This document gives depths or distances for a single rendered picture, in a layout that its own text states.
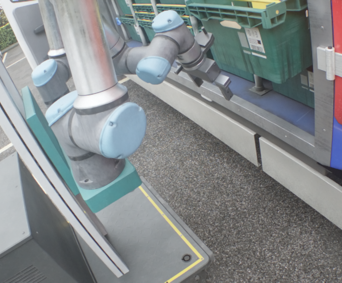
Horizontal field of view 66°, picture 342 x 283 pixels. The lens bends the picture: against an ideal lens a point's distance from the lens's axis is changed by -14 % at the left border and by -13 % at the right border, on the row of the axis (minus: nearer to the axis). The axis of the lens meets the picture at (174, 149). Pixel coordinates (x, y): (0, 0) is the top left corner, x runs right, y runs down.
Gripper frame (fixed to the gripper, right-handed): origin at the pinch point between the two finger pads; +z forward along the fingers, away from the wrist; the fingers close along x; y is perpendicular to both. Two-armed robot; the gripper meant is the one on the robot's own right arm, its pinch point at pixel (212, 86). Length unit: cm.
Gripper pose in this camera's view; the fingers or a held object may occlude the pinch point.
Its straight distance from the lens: 96.8
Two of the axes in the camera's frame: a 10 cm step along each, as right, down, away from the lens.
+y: -6.1, 7.9, -0.6
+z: 4.8, 4.3, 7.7
